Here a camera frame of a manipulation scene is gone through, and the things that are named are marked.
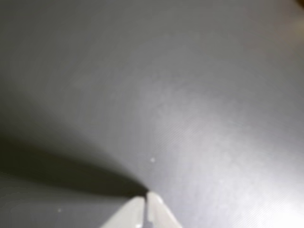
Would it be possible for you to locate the black table mat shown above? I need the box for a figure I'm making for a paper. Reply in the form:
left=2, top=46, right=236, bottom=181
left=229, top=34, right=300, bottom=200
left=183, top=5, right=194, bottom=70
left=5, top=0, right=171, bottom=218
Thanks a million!
left=0, top=0, right=304, bottom=228

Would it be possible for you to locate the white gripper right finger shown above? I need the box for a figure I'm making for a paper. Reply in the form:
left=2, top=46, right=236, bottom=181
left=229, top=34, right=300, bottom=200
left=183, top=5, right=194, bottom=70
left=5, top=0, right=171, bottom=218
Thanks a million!
left=146, top=191, right=184, bottom=228

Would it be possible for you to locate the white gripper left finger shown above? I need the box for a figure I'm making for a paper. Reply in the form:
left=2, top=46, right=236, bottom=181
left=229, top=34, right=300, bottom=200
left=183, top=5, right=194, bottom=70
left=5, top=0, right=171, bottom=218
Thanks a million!
left=101, top=196, right=145, bottom=228

